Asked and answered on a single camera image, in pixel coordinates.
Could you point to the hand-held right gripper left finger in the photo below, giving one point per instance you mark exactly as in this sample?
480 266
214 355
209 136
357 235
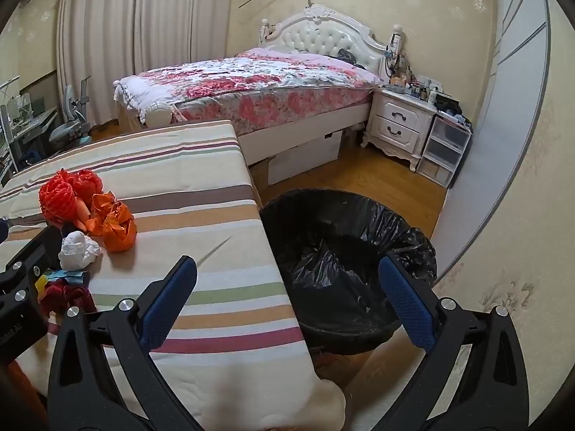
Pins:
168 301

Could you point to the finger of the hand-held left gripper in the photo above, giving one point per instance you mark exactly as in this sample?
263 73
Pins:
2 230
45 244

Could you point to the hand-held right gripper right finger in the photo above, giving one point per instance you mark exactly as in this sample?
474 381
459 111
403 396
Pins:
409 301

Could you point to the white tissue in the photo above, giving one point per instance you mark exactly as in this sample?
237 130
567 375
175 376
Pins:
78 251

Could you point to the orange plastic bag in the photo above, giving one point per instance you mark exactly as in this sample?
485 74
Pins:
119 229

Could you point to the bin with black plastic liner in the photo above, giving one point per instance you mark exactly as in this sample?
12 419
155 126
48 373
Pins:
341 251

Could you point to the blue and white packet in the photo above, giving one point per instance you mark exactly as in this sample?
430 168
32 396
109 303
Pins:
67 275

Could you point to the small yellow paper scrap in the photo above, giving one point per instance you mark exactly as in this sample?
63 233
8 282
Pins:
40 283

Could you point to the red foam fruit net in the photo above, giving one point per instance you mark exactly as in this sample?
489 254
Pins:
87 184
56 195

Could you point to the dark red crumpled wrapper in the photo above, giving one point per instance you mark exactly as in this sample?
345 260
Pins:
67 298

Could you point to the grey desk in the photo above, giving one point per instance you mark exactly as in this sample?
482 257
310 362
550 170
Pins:
31 125

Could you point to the striped tablecloth table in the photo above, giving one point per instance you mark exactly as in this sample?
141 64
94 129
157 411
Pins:
202 188

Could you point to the grey office chair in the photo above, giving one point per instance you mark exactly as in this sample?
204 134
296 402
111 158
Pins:
72 121

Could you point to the plastic drawer unit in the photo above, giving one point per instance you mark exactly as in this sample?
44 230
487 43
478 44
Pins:
442 148

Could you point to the white nightstand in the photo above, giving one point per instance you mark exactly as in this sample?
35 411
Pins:
397 125

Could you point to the white cardboard box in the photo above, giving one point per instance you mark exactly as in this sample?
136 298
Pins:
305 157

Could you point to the black bag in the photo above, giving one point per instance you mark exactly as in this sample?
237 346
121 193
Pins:
451 107

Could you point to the cluster of small toiletries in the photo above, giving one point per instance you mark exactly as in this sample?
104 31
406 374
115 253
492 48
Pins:
413 83

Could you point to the beige curtains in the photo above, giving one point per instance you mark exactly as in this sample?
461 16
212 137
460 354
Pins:
143 40

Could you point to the white sliding door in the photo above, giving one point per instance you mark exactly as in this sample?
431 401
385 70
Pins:
516 98

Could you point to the floral quilt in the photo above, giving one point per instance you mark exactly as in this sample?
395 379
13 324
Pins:
251 76

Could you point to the dark cloth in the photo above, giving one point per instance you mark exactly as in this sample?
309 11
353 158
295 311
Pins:
346 54

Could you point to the bed with floral quilt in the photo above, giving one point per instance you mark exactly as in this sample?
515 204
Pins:
323 31

